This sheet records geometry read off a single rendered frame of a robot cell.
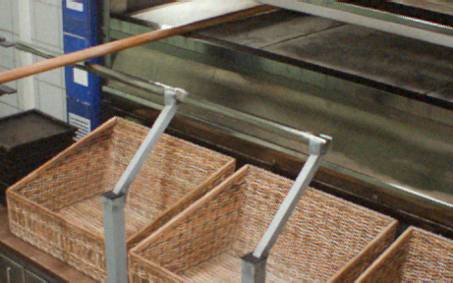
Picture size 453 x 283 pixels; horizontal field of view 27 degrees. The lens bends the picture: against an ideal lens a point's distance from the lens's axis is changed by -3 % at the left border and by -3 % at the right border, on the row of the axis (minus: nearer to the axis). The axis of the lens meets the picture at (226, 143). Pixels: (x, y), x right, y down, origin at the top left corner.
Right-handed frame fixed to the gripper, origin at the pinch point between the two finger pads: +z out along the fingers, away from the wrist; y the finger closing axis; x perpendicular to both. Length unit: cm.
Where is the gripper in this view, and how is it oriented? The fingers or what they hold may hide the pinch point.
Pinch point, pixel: (9, 68)
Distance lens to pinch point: 274.4
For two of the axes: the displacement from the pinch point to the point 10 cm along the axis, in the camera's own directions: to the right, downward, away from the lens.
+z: 7.2, 2.7, -6.4
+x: -7.0, 2.5, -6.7
